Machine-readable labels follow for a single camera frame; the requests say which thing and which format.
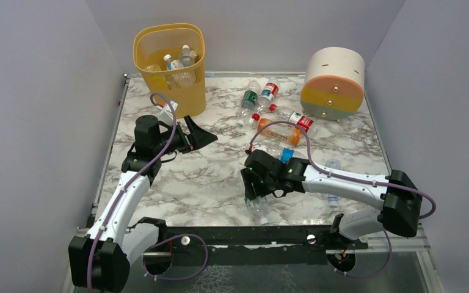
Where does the clear bottle bright blue label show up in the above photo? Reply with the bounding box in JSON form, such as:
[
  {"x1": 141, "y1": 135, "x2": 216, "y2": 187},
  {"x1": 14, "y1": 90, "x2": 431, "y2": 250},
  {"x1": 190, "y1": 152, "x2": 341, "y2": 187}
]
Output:
[{"x1": 253, "y1": 142, "x2": 307, "y2": 163}]

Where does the yellow juice bottle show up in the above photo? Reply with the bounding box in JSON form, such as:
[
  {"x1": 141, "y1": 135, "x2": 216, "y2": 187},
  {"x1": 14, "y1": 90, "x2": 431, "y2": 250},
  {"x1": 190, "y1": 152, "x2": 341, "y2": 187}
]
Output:
[{"x1": 144, "y1": 63, "x2": 167, "y2": 92}]

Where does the clear bottle blue label red cap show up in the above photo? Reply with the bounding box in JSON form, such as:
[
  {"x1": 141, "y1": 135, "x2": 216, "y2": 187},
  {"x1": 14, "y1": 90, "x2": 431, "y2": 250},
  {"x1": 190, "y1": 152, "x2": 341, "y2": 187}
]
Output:
[{"x1": 163, "y1": 54, "x2": 192, "y2": 88}]

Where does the small clear bottle blue cap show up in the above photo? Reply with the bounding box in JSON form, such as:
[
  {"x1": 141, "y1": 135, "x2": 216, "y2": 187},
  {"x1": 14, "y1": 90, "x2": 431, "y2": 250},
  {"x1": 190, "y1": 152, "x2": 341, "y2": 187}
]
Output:
[{"x1": 325, "y1": 159, "x2": 342, "y2": 209}]

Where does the clear unlabeled bottle white cap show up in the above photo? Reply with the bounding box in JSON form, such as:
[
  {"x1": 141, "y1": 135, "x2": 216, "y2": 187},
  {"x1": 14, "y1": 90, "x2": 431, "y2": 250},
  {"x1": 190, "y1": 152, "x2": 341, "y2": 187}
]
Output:
[{"x1": 179, "y1": 45, "x2": 198, "y2": 67}]

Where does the clear bottle blue green label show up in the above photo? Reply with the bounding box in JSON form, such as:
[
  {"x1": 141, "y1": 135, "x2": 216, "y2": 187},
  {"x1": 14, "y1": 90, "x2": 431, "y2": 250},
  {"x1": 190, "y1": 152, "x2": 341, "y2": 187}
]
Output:
[{"x1": 245, "y1": 197, "x2": 271, "y2": 226}]

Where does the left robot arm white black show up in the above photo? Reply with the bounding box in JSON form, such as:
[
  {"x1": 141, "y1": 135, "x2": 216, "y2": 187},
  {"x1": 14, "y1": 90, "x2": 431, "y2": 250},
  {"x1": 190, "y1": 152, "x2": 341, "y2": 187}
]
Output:
[{"x1": 68, "y1": 115, "x2": 218, "y2": 292}]

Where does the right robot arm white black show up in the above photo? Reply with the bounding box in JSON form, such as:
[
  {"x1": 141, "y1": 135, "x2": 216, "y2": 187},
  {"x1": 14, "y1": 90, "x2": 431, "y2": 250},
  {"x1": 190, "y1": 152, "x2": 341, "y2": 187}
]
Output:
[{"x1": 241, "y1": 150, "x2": 423, "y2": 240}]

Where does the yellow plastic mesh bin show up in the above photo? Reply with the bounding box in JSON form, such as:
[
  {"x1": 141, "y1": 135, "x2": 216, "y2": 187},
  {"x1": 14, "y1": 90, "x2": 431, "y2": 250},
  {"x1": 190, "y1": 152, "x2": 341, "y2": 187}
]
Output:
[{"x1": 133, "y1": 23, "x2": 206, "y2": 118}]

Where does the orange drink bottle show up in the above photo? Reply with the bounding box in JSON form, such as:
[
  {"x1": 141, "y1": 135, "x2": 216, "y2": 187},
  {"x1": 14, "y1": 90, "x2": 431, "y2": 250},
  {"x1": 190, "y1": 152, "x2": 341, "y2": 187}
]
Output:
[{"x1": 249, "y1": 114, "x2": 303, "y2": 147}]

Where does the clear bottle red white label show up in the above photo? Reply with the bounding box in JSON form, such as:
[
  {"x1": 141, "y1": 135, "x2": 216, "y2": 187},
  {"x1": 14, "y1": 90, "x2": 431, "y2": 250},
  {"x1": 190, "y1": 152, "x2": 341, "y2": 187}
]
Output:
[{"x1": 269, "y1": 104, "x2": 320, "y2": 137}]

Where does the clear bottle dark green label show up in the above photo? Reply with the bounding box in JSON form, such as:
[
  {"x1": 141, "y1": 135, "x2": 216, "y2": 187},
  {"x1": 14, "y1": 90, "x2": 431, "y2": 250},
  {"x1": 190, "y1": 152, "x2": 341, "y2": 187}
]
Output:
[{"x1": 236, "y1": 80, "x2": 261, "y2": 127}]

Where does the white cylindrical container orange lid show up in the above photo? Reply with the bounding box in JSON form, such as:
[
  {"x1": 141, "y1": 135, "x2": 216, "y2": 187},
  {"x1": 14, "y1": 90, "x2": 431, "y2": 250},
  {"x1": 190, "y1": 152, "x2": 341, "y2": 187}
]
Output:
[{"x1": 300, "y1": 47, "x2": 365, "y2": 120}]

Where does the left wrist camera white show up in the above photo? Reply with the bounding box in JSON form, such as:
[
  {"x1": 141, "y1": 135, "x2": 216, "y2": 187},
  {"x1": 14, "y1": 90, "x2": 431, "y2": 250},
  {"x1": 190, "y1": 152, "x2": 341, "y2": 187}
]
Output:
[{"x1": 156, "y1": 103, "x2": 178, "y2": 127}]

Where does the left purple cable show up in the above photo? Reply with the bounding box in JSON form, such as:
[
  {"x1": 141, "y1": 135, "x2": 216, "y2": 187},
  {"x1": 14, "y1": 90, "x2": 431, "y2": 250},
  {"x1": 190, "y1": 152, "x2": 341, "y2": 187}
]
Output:
[{"x1": 87, "y1": 92, "x2": 209, "y2": 293}]

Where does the black aluminium base frame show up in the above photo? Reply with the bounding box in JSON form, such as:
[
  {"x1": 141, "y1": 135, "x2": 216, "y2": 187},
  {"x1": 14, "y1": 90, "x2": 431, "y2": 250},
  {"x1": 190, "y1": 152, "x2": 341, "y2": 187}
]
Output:
[{"x1": 71, "y1": 71, "x2": 432, "y2": 268}]

